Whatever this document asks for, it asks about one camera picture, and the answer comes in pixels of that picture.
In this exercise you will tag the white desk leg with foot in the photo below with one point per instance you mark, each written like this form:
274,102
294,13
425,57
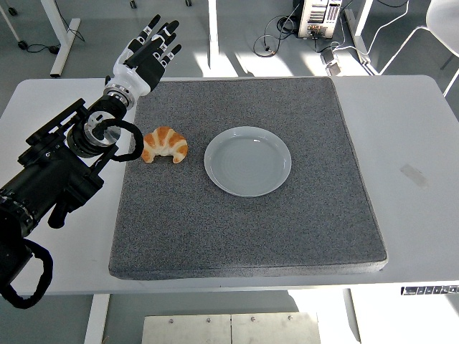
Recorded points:
61,36
363,18

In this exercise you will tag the white chair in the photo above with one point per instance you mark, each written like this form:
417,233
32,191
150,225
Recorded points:
444,25

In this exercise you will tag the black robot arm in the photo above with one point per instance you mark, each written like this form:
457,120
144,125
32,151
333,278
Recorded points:
54,168

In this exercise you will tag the grey power adapter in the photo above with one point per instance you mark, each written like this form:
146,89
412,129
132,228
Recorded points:
331,64

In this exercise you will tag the grey metal plate with screws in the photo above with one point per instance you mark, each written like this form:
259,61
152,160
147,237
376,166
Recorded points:
215,329

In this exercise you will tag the white table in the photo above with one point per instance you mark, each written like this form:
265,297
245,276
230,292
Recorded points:
405,222

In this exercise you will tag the golden croissant bread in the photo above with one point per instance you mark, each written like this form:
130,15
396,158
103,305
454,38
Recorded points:
165,141

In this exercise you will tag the thin white leg with caster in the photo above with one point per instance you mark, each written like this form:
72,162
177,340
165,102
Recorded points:
10,27

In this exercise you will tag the white table leg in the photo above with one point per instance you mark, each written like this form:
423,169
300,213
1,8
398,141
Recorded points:
352,319
96,319

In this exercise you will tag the white computer case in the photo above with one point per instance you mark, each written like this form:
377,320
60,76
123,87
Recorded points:
319,18

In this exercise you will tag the clear tape piece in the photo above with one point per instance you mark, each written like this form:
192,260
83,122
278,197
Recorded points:
414,176

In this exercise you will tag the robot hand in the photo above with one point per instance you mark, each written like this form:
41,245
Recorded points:
136,77

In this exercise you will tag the grey speckled mat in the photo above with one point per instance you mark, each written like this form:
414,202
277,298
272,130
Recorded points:
233,233

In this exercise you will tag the grey round plate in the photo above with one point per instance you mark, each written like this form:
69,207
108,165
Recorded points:
247,161

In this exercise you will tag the table control panel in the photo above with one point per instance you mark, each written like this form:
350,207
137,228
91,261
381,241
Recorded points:
430,290

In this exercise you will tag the white upright post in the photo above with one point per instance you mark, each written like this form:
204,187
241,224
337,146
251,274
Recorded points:
213,21

